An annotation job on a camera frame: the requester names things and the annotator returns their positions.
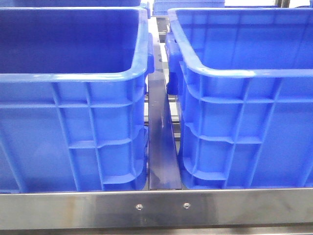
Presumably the blue plastic crate left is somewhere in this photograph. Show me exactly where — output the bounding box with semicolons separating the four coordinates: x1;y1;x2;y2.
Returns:
0;7;154;194

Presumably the blue plastic crate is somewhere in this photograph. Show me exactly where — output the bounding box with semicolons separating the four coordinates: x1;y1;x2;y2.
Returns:
0;7;154;194
168;8;313;189

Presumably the blue plastic crate right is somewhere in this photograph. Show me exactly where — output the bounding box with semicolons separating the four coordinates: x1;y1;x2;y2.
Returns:
168;8;313;189

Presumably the blue crate rear right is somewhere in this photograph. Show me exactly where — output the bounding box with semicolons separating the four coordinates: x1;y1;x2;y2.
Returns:
153;0;225;16

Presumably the blue crate rear left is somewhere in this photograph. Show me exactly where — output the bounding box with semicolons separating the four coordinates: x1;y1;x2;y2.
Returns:
0;0;151;18

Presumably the left rail screw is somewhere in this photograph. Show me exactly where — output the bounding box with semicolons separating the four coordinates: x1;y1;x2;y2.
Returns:
136;204;143;211

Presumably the rail screw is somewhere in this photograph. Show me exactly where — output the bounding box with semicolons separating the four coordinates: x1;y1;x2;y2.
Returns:
183;202;191;209
136;204;143;211

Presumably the right rail screw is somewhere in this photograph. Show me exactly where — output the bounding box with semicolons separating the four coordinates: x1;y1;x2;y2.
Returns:
183;202;191;209

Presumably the stainless steel front rail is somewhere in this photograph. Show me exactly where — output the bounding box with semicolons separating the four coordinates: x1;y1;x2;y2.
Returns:
0;188;313;230

